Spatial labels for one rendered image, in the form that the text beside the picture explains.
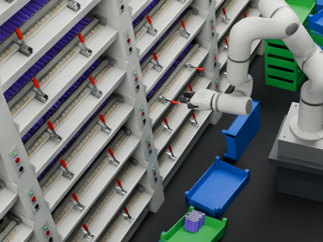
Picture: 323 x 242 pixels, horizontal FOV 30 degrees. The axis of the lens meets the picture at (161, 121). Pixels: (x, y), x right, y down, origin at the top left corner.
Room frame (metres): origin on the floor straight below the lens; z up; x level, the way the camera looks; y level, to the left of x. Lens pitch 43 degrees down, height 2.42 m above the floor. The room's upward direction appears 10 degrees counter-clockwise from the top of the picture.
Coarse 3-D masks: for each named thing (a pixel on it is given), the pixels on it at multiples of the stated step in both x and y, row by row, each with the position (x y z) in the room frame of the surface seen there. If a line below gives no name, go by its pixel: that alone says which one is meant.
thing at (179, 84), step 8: (192, 40) 2.54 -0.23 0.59; (200, 40) 2.54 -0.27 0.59; (200, 48) 2.52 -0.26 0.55; (208, 48) 2.51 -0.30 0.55; (200, 56) 2.47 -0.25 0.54; (192, 64) 2.41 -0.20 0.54; (200, 64) 2.46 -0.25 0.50; (184, 72) 2.36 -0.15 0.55; (192, 72) 2.36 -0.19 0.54; (176, 80) 2.30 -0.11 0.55; (184, 80) 2.30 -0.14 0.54; (168, 88) 2.25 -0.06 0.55; (176, 88) 2.25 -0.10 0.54; (152, 96) 2.19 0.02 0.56; (168, 96) 2.20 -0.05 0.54; (160, 104) 2.15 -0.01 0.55; (168, 104) 2.16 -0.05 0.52; (152, 112) 2.10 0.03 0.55; (160, 112) 2.10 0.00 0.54; (152, 120) 2.01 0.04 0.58
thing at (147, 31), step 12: (156, 0) 2.34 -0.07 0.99; (168, 0) 2.36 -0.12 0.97; (180, 0) 2.37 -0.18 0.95; (192, 0) 2.45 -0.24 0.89; (144, 12) 2.26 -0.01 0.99; (156, 12) 2.29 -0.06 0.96; (168, 12) 2.30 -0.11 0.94; (180, 12) 2.34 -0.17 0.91; (132, 24) 2.18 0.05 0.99; (144, 24) 2.18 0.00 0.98; (156, 24) 2.22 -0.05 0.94; (168, 24) 2.24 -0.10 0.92; (144, 36) 2.14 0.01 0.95; (156, 36) 2.15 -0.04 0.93; (144, 48) 2.07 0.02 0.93
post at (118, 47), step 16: (112, 0) 1.95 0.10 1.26; (112, 16) 1.95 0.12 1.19; (128, 16) 2.01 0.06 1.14; (112, 48) 1.97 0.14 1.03; (128, 64) 1.96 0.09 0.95; (128, 80) 1.95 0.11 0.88; (144, 96) 2.01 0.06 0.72; (144, 128) 1.98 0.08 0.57; (144, 144) 1.96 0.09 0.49; (144, 160) 1.95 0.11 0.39; (144, 176) 1.96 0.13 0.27; (160, 176) 2.02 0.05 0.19; (160, 192) 2.00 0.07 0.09
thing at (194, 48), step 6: (192, 48) 2.49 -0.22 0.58; (192, 54) 2.47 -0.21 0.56; (186, 60) 2.41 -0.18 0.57; (180, 66) 2.37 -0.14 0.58; (174, 72) 2.33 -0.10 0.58; (168, 78) 2.28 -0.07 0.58; (174, 78) 2.30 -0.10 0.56; (168, 84) 2.26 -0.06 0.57; (162, 90) 2.21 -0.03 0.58; (156, 96) 2.17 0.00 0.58; (150, 102) 2.13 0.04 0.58
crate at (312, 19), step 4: (320, 12) 2.81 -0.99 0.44; (308, 16) 2.75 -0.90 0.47; (312, 16) 2.75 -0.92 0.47; (316, 16) 2.79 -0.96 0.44; (320, 16) 2.81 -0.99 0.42; (308, 20) 2.75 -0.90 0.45; (312, 20) 2.75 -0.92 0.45; (316, 20) 2.79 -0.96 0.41; (320, 20) 2.80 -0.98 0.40; (308, 24) 2.75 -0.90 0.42; (312, 24) 2.73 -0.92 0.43; (316, 24) 2.71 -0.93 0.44; (320, 24) 2.69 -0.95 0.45; (312, 28) 2.73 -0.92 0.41; (316, 28) 2.70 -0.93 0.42; (320, 28) 2.68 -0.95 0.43; (320, 32) 2.68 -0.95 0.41
